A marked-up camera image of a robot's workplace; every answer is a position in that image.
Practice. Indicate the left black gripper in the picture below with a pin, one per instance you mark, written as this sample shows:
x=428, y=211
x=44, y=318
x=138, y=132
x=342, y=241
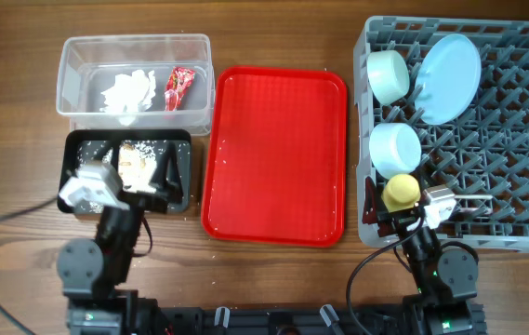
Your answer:
x=171, y=187

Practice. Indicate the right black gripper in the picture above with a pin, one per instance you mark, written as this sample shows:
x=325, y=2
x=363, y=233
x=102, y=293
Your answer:
x=400, y=220

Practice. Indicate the yellow plastic cup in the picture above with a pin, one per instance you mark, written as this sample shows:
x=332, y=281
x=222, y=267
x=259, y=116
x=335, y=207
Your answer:
x=401, y=192

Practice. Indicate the blue bowl with food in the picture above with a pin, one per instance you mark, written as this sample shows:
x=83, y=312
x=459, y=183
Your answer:
x=394, y=149

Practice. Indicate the mint green bowl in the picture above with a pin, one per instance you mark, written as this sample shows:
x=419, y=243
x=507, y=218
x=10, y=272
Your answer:
x=388, y=76

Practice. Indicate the light blue plate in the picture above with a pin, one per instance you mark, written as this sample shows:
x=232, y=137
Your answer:
x=448, y=79

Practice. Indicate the white plastic fork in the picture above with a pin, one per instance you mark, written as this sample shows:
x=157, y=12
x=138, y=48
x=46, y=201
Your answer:
x=473, y=197

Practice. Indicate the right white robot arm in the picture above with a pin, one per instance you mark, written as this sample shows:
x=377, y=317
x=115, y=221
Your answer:
x=445, y=273

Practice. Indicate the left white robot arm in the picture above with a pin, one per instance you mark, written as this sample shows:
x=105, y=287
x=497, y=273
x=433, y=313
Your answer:
x=91, y=269

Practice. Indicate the black waste tray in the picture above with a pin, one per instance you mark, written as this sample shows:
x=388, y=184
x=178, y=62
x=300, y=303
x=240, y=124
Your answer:
x=181, y=138

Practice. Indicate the grey dishwasher rack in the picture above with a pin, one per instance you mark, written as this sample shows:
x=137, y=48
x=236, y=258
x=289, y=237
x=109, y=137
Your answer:
x=483, y=151

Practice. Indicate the rice and food scraps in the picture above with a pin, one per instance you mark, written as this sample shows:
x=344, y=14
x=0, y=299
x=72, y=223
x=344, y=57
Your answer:
x=137, y=160

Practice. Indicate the crumpled white tissue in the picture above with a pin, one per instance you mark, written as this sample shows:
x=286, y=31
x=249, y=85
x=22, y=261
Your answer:
x=130, y=93

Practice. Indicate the clear plastic bin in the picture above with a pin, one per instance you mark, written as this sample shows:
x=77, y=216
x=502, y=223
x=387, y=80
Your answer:
x=89, y=65

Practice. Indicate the red snack wrapper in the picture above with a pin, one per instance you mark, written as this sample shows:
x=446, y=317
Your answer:
x=178, y=83

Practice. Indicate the red plastic tray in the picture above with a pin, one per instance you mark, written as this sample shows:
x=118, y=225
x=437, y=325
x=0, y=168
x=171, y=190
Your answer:
x=276, y=166

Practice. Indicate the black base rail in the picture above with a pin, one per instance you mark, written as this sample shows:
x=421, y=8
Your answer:
x=378, y=319

